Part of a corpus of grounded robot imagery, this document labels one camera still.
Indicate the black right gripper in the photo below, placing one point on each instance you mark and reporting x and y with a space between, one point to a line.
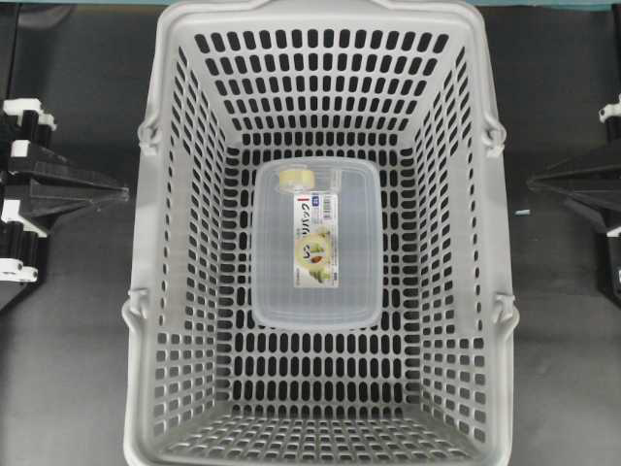
590 186

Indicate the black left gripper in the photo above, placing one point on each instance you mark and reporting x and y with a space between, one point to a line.
29 209

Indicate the grey plastic shopping basket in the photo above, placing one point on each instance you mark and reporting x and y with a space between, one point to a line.
404 85

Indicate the clear plastic food container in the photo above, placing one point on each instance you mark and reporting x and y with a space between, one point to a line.
316 257

